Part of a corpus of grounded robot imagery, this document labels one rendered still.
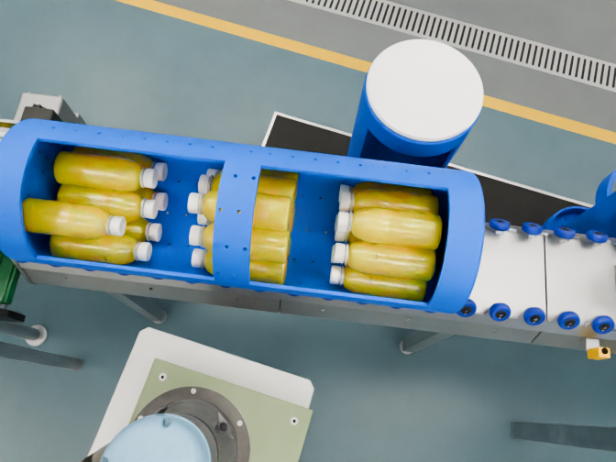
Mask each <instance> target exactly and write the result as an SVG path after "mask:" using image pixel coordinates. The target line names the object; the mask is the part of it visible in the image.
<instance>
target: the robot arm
mask: <svg viewBox="0 0 616 462"><path fill-rule="evenodd" d="M236 461H237V438H236V434H235V431H234V428H233V426H232V424H231V423H230V421H229V420H228V418H227V417H226V416H225V415H224V413H223V412H221V411H220V410H219V409H218V408H217V407H215V406H213V404H211V403H209V402H206V401H200V400H180V401H174V402H171V403H169V404H167V405H165V406H163V407H161V408H160V409H158V410H157V411H156V412H154V413H153V414H152V415H149V416H146V417H143V418H140V419H138V420H136V421H134V422H133V423H131V424H129V425H128V426H126V427H125V428H124V429H122V430H121V431H120V432H119V433H118V434H117V435H116V436H115V437H114V438H113V439H112V441H111V442H110V443H108V444H107V445H105V446H103V447H101V448H100V449H98V450H97V451H95V452H94V453H92V454H91V455H89V456H88V457H86V458H85V459H83V460H82V461H80V462H236Z"/></svg>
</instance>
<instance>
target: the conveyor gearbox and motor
mask: <svg viewBox="0 0 616 462"><path fill-rule="evenodd" d="M33 104H35V105H41V106H43V107H46V108H48V109H53V110H54V111H55V112H56V113H57V115H58V116H59V117H60V119H61V120H62V121H63V122H66V123H73V124H82V125H87V124H86V123H85V122H84V120H83V118H82V117H81V116H80V114H78V113H74V112H73V111H72V110H71V108H70V107H69V106H68V104H67V103H66V101H65V100H64V99H63V97H61V96H53V95H45V94H38V93H30V92H27V93H22V95H21V98H20V101H19V103H18V106H17V109H16V113H15V116H14V119H13V120H15V121H20V119H21V116H22V114H23V111H24V108H25V106H32V105H33Z"/></svg>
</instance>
